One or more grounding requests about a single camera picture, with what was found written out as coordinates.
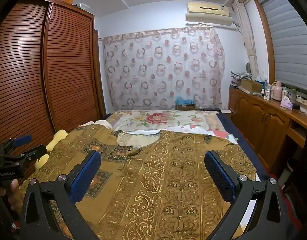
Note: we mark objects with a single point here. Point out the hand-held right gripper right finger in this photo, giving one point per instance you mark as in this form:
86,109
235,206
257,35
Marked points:
221,175

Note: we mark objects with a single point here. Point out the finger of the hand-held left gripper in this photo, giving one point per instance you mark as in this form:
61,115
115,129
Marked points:
36,151
22,140

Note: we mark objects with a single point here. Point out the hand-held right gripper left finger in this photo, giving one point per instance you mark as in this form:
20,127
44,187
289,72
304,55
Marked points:
88,172

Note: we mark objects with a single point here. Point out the brown patterned garment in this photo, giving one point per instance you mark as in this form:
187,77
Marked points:
153,180

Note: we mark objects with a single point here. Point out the person's left hand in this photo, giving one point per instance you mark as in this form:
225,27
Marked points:
14,197

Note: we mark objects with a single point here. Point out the yellow plush toy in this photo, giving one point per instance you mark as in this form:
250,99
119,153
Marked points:
59,136

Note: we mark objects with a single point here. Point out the white strawberry print sheet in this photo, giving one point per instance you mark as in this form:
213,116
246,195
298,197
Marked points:
218,133

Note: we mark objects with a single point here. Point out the navy bed sheet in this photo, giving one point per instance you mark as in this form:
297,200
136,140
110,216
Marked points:
241,135

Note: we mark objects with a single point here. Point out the white pillow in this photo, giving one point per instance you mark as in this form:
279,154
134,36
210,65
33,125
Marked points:
101,123

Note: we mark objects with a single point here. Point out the white trash bin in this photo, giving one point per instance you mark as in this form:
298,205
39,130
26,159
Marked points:
287,172

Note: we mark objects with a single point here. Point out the black flat box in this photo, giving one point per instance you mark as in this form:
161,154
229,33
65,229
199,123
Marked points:
211,109

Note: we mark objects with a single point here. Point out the wooden sideboard cabinet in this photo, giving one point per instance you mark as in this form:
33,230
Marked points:
263,122

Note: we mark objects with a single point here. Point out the small cardboard box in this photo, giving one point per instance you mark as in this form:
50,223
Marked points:
184,107

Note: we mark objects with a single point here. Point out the wooden louvred wardrobe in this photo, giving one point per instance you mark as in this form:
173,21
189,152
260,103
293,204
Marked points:
66,67

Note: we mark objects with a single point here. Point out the floral rose blanket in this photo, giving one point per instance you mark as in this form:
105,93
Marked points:
156,118

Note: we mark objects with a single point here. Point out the open cardboard box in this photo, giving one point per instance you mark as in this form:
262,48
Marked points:
251,86

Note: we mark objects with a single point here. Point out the purple tissue pack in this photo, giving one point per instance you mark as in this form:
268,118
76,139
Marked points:
286,103

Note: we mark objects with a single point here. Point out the pink thermos jug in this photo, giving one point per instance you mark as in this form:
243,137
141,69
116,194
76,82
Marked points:
277,92

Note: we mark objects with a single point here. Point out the stack of folded cloths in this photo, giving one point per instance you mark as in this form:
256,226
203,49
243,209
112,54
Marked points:
239,76

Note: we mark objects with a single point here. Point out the clear plastic bag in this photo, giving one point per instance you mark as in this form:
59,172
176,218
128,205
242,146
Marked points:
262,77

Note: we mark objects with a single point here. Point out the green bottle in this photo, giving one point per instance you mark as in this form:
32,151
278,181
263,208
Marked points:
292,95

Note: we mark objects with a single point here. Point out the circle print sheer curtain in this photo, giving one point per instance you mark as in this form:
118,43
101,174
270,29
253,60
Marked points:
156,67

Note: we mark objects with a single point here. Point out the beige tied curtain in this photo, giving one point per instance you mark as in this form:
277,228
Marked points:
246,35

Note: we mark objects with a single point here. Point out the clear plastic storage box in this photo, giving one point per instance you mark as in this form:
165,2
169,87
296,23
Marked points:
82,6

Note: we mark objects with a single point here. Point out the grey window blind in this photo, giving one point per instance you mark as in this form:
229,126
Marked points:
288,42

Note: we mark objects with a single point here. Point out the beige air conditioner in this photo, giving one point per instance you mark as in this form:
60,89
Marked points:
208,12

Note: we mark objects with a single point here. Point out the wooden window frame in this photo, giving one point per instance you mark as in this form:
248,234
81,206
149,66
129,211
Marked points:
264,35

